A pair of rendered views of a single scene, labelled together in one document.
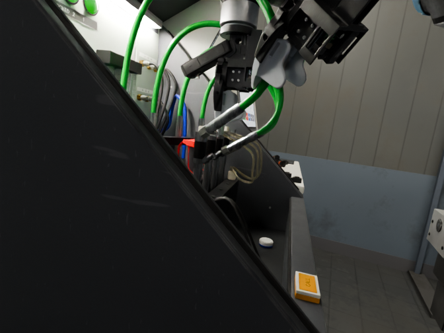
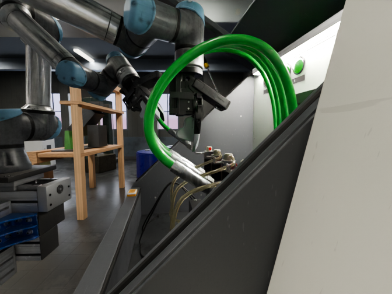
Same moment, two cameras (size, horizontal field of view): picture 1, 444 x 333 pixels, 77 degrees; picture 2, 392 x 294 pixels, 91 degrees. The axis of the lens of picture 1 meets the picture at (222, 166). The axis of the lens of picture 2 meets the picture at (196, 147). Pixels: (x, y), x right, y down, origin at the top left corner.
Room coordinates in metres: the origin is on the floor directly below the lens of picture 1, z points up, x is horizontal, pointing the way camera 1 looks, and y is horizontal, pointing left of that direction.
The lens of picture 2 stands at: (1.09, -0.18, 1.19)
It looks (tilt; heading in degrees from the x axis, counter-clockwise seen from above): 5 degrees down; 158
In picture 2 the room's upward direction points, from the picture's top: straight up
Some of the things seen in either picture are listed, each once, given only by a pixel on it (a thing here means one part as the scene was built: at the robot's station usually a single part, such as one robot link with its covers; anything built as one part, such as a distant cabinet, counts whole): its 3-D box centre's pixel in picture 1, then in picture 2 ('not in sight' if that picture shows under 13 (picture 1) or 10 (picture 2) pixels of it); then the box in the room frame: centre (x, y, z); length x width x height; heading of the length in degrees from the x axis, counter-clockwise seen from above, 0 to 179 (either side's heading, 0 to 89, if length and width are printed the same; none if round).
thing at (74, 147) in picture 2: not in sight; (68, 141); (-2.65, -0.91, 1.00); 1.55 x 1.38 x 2.00; 161
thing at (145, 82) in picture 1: (148, 97); not in sight; (0.91, 0.26, 1.20); 0.13 x 0.03 x 0.31; 167
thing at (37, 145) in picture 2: not in sight; (37, 145); (-6.28, -2.44, 0.69); 0.75 x 0.61 x 1.39; 66
